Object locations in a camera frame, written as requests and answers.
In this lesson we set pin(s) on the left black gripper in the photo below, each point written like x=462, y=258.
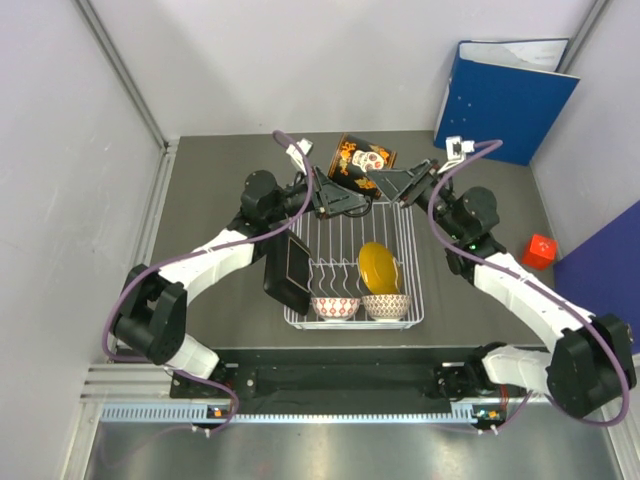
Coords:
x=329, y=198

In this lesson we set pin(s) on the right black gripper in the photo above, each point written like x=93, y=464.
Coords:
x=406, y=185

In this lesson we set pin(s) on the black skull mug red inside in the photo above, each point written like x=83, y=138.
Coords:
x=353, y=159

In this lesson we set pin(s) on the black floral rectangular tray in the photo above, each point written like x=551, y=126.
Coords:
x=287, y=272

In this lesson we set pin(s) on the yellow patterned plate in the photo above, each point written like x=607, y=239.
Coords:
x=379, y=269

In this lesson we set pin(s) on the brown patterned small bowl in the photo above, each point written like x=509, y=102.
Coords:
x=386, y=307

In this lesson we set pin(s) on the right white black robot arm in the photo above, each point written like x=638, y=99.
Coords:
x=587, y=362

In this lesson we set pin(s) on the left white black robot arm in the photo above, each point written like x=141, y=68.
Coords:
x=150, y=316

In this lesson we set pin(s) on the red patterned bowl blue inside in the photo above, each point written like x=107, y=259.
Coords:
x=333, y=309

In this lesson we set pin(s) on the red cube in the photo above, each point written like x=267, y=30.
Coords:
x=540, y=252

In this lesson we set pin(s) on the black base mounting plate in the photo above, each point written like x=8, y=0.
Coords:
x=270, y=374

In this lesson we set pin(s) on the dark blue binder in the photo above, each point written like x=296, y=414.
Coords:
x=602, y=274

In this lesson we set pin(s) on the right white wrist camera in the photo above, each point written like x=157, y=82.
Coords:
x=457, y=148

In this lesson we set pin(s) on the white wire dish rack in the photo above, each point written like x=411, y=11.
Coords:
x=335, y=245

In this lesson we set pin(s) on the blue ring binder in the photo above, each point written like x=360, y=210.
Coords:
x=506, y=90

